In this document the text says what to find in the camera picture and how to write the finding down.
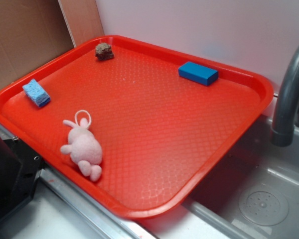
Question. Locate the pink plush bunny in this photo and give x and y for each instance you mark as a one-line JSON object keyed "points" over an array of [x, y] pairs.
{"points": [[82, 147]]}

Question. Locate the grey faucet spout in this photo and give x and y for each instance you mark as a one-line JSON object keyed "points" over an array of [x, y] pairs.
{"points": [[286, 114]]}

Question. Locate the grey sink basin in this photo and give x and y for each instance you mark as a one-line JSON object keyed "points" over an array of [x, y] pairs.
{"points": [[252, 193]]}

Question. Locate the light wooden board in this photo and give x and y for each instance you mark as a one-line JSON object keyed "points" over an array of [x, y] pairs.
{"points": [[82, 19]]}

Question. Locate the light blue sponge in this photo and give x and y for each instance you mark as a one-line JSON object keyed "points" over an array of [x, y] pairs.
{"points": [[36, 93]]}

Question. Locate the brown rock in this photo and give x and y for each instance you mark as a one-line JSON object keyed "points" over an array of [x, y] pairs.
{"points": [[103, 51]]}

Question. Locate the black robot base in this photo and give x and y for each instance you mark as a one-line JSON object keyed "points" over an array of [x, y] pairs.
{"points": [[20, 168]]}

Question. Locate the blue rectangular block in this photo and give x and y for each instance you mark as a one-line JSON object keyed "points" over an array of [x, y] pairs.
{"points": [[198, 73]]}

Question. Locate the brown cardboard panel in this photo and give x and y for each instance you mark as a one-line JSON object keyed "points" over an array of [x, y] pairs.
{"points": [[32, 32]]}

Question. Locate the red plastic tray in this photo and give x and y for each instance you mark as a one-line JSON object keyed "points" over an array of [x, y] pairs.
{"points": [[160, 133]]}

